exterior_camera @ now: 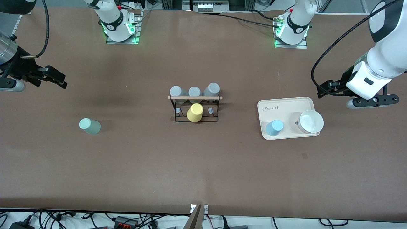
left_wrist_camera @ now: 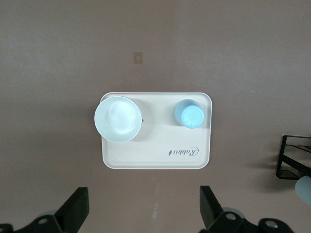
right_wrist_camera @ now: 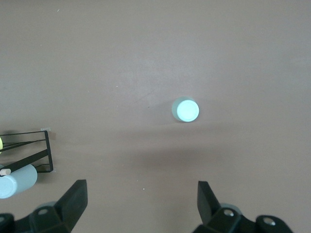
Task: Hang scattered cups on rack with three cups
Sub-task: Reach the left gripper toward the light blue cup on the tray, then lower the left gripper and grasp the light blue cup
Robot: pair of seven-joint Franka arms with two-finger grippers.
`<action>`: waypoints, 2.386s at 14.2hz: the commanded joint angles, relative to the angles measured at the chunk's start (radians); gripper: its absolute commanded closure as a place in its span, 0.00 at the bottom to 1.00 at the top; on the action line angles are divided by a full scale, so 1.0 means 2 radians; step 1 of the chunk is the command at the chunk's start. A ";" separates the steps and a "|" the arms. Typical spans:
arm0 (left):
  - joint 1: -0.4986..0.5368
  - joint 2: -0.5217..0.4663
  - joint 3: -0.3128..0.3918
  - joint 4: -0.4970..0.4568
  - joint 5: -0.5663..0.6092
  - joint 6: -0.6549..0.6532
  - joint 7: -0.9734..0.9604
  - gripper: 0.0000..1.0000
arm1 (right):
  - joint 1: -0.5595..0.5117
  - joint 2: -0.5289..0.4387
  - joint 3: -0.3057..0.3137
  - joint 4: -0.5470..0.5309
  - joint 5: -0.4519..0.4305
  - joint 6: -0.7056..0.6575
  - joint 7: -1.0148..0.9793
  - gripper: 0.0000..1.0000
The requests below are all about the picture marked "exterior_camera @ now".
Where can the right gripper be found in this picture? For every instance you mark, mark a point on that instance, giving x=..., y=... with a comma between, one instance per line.
x=19, y=67

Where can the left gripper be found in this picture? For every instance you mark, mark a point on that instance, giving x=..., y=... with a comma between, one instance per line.
x=342, y=83

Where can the mint green cup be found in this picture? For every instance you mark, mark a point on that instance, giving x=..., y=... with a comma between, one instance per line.
x=90, y=126

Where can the light blue cup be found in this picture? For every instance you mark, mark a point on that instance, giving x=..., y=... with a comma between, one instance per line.
x=274, y=128

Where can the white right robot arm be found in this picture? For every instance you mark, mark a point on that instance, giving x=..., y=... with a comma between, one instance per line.
x=111, y=14

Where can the white bowl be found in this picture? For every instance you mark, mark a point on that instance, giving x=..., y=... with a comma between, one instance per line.
x=311, y=121

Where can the cream plastic tray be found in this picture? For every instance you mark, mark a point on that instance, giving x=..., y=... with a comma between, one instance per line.
x=279, y=111

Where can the grey cup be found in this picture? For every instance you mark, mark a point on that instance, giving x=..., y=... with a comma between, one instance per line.
x=211, y=89
x=194, y=92
x=176, y=92

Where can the yellow cup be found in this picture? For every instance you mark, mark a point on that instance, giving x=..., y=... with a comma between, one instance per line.
x=195, y=113

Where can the white power strip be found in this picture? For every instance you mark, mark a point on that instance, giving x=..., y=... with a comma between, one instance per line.
x=206, y=5

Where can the black power adapter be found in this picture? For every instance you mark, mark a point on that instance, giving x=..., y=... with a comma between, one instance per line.
x=22, y=225

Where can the grey connector box orange levers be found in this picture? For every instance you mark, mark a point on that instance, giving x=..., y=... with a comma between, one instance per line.
x=125, y=222

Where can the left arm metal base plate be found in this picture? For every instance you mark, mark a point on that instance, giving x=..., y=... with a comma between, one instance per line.
x=303, y=45

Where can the aluminium frame rail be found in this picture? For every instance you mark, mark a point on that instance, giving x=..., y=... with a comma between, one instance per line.
x=16, y=24

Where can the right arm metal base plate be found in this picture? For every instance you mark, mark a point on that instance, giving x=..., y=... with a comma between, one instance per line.
x=137, y=28

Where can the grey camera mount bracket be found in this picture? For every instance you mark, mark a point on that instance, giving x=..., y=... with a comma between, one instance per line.
x=195, y=218

